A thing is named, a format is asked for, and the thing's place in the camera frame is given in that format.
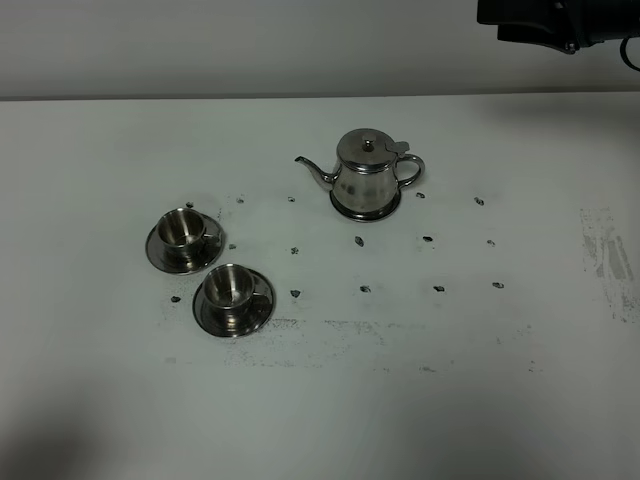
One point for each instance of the near steel saucer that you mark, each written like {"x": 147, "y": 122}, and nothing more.
{"x": 233, "y": 325}

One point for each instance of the near steel teacup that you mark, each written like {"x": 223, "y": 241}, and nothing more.
{"x": 229, "y": 288}

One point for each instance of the far steel teacup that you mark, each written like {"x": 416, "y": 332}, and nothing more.
{"x": 185, "y": 233}

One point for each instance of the steel teacup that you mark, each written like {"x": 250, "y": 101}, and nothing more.
{"x": 185, "y": 233}
{"x": 229, "y": 288}

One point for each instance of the stainless steel teapot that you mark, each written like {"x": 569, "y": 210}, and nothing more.
{"x": 371, "y": 168}

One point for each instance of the teapot steel saucer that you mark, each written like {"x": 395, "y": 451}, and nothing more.
{"x": 370, "y": 216}

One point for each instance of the far steel saucer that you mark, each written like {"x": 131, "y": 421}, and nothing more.
{"x": 166, "y": 263}

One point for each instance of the right robot arm black grey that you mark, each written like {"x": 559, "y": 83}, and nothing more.
{"x": 566, "y": 26}

